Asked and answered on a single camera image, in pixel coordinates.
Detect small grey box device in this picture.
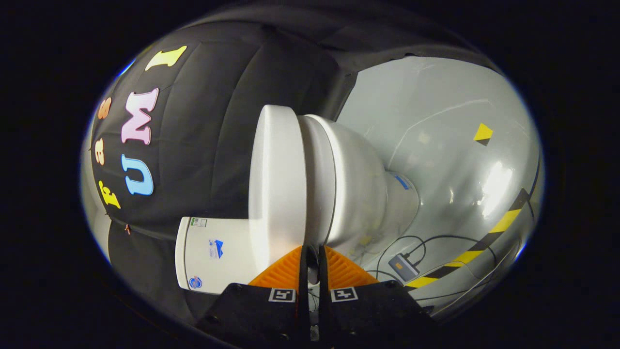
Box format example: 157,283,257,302
388,254,420,283

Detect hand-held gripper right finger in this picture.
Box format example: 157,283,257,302
317,245,436,349

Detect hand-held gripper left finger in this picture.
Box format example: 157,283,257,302
196,245,311,349

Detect yellow black striped floor tape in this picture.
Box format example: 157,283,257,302
406,188,532,290

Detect black backdrop cloth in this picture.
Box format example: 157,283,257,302
90,4,487,318

